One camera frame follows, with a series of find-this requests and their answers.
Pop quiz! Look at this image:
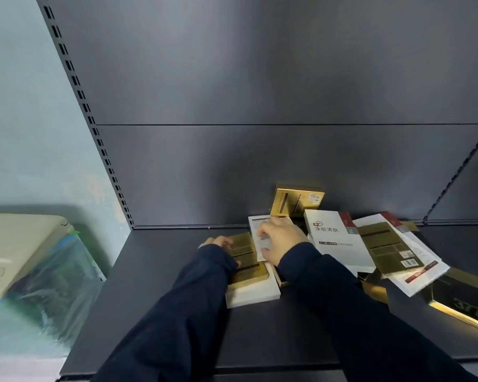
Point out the person's right hand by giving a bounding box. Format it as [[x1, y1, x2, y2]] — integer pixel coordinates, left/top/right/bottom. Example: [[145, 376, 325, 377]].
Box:
[[257, 216, 310, 267]]

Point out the person's left hand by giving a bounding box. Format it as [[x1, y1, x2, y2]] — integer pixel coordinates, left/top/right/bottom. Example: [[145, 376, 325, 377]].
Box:
[[198, 236, 240, 268]]

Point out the white box with grey label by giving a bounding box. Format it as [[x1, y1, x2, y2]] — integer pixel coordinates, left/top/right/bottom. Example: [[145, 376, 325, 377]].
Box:
[[248, 215, 296, 262]]

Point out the gold box with dark stripes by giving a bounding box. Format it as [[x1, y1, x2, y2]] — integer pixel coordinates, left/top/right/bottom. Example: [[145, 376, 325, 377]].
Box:
[[225, 232, 270, 292]]

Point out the person's left forearm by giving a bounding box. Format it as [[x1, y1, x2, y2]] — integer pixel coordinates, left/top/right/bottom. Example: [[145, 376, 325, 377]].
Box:
[[91, 244, 240, 382]]

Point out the person's right forearm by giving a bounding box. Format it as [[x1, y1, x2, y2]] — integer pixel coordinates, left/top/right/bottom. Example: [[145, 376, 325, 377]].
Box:
[[276, 242, 478, 382]]

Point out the upright gold box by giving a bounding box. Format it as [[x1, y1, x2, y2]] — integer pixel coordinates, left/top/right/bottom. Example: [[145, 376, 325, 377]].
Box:
[[270, 184, 326, 218]]

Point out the plain white flat box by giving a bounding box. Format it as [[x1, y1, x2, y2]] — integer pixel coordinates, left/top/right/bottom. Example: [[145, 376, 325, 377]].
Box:
[[225, 269, 282, 309]]

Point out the white box with red corner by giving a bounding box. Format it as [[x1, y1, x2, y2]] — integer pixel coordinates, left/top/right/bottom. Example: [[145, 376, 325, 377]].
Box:
[[304, 209, 377, 274]]

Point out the dark grey metal shelf unit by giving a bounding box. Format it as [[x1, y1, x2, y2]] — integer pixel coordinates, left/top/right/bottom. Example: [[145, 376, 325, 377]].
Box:
[[35, 0, 478, 382]]

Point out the gold box with barcode label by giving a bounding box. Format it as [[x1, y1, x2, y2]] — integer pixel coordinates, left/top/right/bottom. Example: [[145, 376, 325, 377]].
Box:
[[357, 221, 425, 276]]

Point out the small gold box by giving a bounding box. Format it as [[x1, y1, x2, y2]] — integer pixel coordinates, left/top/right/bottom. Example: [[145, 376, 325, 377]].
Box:
[[361, 280, 390, 305]]

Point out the large white box red edge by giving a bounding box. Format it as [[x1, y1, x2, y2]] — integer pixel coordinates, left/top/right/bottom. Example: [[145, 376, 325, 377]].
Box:
[[352, 212, 451, 298]]

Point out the clear plastic wrap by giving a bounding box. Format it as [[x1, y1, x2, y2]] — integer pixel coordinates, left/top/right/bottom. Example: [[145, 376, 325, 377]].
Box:
[[0, 230, 107, 359]]

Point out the slotted metal shelf upright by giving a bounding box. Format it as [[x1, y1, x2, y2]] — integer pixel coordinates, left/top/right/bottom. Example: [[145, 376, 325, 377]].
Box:
[[35, 0, 135, 230], [422, 121, 478, 226]]

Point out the black and gold box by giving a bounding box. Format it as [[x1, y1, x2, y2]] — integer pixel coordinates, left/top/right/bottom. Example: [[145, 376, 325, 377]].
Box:
[[420, 267, 478, 333]]

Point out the beige plastic appliance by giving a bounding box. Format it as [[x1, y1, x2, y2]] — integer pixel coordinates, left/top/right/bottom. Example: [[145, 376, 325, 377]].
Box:
[[0, 213, 75, 306]]

